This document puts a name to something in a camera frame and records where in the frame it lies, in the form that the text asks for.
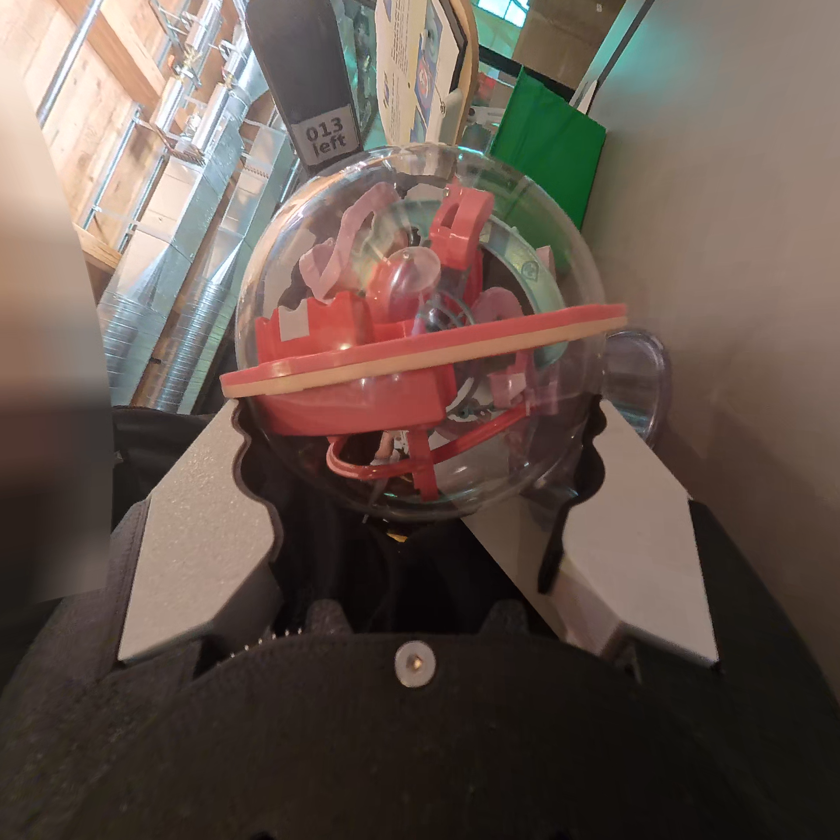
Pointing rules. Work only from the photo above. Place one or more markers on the silver ventilation duct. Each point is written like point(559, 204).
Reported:
point(190, 295)

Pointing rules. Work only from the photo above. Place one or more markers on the wooden sign stand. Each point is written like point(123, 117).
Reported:
point(467, 65)

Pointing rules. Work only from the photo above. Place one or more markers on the clear red maze ball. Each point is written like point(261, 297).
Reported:
point(367, 328)

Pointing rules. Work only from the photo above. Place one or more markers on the brown cardboard box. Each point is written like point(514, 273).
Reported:
point(558, 33)

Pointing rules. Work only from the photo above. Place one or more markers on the white printed sign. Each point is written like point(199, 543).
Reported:
point(407, 65)

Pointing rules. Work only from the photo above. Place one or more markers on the green plastic bin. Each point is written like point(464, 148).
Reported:
point(544, 151)

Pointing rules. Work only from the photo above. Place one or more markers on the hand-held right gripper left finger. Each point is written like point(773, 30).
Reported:
point(203, 558)

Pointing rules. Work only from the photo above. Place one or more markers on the clear plastic ball stand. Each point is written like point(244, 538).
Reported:
point(640, 387)

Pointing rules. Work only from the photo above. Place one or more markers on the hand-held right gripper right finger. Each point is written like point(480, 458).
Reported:
point(636, 558)

